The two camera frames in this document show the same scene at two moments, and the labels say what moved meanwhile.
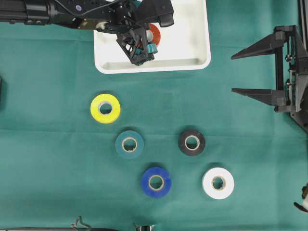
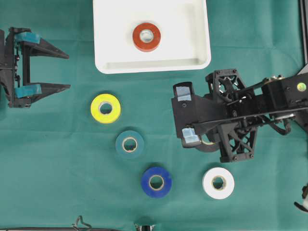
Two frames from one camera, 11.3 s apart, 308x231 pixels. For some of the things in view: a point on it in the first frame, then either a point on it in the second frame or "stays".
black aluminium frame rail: [303, 10] stays
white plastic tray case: [184, 47] stays
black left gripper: [124, 15] → [9, 61]
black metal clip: [75, 225] stays
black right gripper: [298, 68] → [237, 111]
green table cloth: [168, 150] stays
